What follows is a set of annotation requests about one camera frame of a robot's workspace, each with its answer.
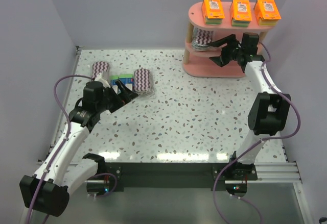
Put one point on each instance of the pink three-tier shelf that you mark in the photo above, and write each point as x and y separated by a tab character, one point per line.
198	64

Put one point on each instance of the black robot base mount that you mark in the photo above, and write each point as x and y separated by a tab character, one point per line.
179	175

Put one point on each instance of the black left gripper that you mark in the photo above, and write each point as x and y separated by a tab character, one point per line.
117	97

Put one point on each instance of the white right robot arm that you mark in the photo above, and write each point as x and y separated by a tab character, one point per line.
269	110

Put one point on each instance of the orange green Sponge Daddy box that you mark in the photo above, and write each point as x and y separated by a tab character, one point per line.
212	12

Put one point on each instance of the blue green sponge pack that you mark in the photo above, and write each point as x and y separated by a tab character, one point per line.
113	80
128	80

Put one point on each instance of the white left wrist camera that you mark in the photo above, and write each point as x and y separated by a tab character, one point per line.
104	78

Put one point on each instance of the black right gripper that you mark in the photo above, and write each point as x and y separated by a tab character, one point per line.
229	51

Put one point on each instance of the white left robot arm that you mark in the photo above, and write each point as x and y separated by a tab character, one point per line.
48	190

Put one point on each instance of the purple striped sponge pack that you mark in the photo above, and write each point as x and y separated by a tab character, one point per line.
100	66
200	39
143	83

